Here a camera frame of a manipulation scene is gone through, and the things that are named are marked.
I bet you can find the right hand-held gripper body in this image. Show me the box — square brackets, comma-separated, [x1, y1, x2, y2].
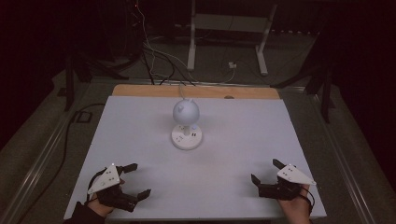
[258, 163, 318, 202]

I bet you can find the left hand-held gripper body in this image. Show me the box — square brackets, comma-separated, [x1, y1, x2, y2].
[87, 164, 139, 213]

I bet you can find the person's left hand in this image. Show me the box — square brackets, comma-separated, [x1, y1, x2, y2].
[87, 178, 126, 218]

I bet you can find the person's right hand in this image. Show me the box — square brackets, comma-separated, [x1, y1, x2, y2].
[277, 184, 313, 224]

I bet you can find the round white power socket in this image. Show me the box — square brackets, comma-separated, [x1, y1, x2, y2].
[170, 123, 204, 151]

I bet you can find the black floor plate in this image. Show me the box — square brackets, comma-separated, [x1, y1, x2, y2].
[72, 110, 93, 124]

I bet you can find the white globe lamp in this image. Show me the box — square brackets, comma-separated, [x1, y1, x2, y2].
[172, 97, 201, 136]

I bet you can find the black tripod stand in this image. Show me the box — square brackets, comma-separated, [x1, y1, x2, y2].
[270, 46, 336, 124]
[63, 50, 142, 112]

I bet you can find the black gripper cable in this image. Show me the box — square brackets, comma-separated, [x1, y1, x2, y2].
[85, 167, 108, 203]
[299, 186, 316, 217]

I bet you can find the black floor cable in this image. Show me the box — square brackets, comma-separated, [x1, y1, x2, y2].
[17, 103, 106, 224]

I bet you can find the white power socket cable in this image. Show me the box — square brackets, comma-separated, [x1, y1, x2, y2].
[177, 81, 189, 101]

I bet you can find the bundle of black cables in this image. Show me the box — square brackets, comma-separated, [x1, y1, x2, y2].
[141, 46, 197, 87]

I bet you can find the white floor cable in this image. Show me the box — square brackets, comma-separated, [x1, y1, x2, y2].
[135, 0, 236, 86]

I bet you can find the white metal stand frame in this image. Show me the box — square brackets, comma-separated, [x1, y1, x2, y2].
[187, 0, 278, 77]

